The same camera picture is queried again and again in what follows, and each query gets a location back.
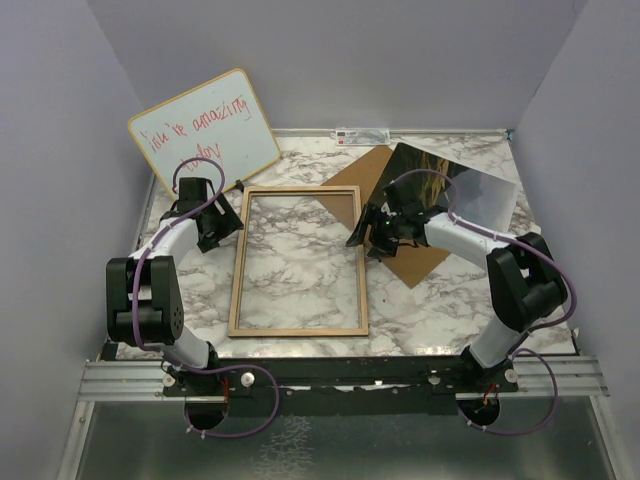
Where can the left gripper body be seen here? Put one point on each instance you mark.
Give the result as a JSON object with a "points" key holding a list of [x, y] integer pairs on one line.
{"points": [[221, 224]]}

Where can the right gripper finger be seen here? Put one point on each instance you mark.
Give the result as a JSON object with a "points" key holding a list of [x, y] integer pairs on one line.
{"points": [[371, 217], [381, 251]]}

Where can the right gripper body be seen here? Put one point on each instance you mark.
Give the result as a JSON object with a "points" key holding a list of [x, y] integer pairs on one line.
{"points": [[385, 231]]}

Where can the wooden picture frame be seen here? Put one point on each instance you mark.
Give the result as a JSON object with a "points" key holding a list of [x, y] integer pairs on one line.
{"points": [[234, 330]]}

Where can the clear acrylic sheet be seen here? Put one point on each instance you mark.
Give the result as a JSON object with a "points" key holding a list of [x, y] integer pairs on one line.
{"points": [[298, 271]]}

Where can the landscape photo print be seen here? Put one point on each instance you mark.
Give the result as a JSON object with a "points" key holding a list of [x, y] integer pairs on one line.
{"points": [[485, 199]]}

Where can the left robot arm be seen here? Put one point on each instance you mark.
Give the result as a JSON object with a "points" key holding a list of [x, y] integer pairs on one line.
{"points": [[143, 298]]}

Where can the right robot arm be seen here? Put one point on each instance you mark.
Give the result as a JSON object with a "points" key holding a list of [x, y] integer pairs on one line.
{"points": [[525, 283]]}

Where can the brown backing board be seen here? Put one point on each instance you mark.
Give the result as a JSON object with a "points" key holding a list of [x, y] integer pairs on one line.
{"points": [[410, 265]]}

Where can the whiteboard with red writing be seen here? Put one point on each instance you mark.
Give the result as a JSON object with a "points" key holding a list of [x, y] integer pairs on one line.
{"points": [[221, 119]]}

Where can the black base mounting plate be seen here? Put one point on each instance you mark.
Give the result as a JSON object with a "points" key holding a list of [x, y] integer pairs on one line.
{"points": [[342, 386]]}

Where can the aluminium rail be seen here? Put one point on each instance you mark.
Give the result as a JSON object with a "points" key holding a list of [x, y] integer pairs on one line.
{"points": [[143, 380]]}

